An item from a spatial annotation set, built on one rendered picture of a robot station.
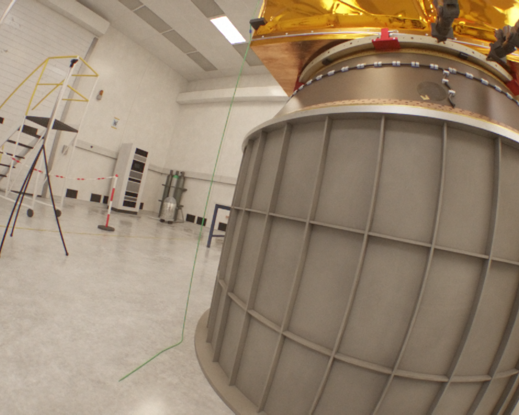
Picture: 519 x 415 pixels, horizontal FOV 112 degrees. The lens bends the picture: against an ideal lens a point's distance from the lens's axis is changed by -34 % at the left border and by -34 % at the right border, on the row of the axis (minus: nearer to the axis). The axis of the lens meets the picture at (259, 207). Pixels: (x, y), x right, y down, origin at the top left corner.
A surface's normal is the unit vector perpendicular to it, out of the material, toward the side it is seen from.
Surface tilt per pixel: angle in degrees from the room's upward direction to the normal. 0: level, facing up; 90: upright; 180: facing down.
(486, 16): 92
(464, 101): 62
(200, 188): 90
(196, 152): 90
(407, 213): 90
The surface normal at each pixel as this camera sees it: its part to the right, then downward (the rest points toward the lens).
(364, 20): -0.44, 0.58
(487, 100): -0.08, -0.52
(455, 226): -0.36, -0.11
